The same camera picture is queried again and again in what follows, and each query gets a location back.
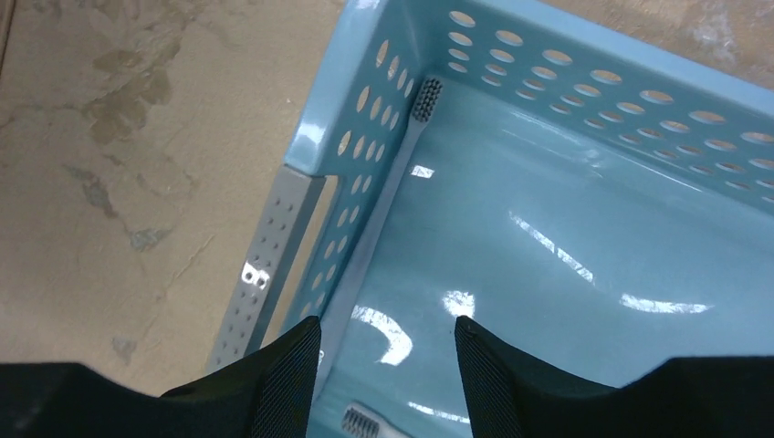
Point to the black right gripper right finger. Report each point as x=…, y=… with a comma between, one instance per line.
x=510, y=393

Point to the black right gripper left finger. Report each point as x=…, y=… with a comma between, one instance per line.
x=265, y=394

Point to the grey toothbrush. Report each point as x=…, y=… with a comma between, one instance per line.
x=361, y=422

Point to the light blue perforated plastic basket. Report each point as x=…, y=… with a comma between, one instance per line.
x=598, y=202

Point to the white toothbrush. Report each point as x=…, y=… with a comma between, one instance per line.
x=337, y=314

